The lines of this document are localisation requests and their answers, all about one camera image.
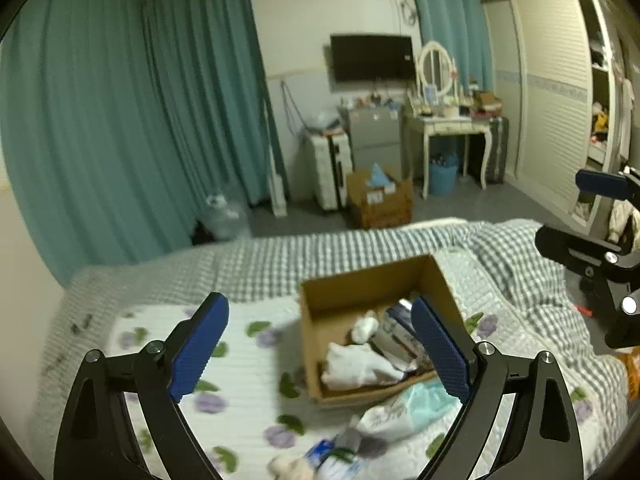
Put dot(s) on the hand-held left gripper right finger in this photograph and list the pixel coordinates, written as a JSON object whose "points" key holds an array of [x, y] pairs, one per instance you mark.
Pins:
{"points": [[440, 350]]}

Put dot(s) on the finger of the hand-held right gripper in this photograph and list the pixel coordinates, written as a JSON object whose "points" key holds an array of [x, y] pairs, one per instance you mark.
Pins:
{"points": [[600, 183], [575, 251]]}

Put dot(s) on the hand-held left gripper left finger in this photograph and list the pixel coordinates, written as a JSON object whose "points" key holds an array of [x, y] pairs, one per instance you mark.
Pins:
{"points": [[200, 345]]}

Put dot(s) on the plastic pack of tissues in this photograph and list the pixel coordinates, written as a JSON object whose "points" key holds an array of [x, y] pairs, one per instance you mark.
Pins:
{"points": [[410, 410]]}

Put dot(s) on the floral white bed sheet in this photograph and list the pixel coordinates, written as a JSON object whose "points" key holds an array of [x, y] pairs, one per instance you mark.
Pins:
{"points": [[260, 385]]}

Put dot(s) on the white sock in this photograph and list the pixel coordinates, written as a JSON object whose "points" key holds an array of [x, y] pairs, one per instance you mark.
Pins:
{"points": [[365, 328]]}

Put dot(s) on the white cloth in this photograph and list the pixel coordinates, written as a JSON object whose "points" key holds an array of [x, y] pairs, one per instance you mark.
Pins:
{"points": [[360, 366]]}

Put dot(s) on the white sliding wardrobe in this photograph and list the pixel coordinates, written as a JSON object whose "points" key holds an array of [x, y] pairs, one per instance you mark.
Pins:
{"points": [[550, 90]]}

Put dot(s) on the dark grey suitcase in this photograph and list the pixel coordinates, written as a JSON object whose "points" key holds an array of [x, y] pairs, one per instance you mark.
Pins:
{"points": [[496, 150]]}

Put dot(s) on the grey sock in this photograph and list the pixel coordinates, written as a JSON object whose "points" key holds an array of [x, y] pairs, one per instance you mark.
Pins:
{"points": [[361, 442]]}

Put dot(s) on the bed with checked floral bedding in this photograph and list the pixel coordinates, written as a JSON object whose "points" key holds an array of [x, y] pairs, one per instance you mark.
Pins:
{"points": [[350, 255]]}

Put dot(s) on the clear water jug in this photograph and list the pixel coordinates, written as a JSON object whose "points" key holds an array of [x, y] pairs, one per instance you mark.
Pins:
{"points": [[227, 215]]}

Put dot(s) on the blue waste bin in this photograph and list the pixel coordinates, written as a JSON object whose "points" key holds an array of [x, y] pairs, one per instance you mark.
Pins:
{"points": [[443, 177]]}

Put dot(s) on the blue white small packet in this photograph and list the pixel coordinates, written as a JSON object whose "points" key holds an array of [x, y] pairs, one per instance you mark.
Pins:
{"points": [[326, 457]]}

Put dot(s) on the brown cardboard box with cloth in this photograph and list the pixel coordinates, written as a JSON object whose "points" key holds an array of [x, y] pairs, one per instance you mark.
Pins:
{"points": [[382, 200]]}

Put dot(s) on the white dressing table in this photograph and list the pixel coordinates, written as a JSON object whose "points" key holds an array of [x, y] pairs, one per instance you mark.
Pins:
{"points": [[450, 125]]}

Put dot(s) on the teal cloth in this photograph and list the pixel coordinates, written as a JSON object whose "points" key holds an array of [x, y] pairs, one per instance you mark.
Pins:
{"points": [[379, 176]]}

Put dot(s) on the white oval vanity mirror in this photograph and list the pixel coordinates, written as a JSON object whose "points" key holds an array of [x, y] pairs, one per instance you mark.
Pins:
{"points": [[434, 69]]}

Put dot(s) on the white suitcase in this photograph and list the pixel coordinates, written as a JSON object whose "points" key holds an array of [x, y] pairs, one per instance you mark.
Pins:
{"points": [[327, 170]]}

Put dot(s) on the teal narrow curtain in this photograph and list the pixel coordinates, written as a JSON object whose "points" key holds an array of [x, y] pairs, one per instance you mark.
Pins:
{"points": [[450, 20]]}

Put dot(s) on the grey cabinet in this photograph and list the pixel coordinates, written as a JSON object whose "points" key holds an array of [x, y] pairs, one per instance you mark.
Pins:
{"points": [[372, 130]]}

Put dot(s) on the teal window curtain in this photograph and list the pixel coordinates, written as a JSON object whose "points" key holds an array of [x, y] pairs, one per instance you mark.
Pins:
{"points": [[125, 110]]}

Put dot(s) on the black wall television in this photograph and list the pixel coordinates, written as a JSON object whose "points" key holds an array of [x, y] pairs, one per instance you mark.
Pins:
{"points": [[372, 57]]}

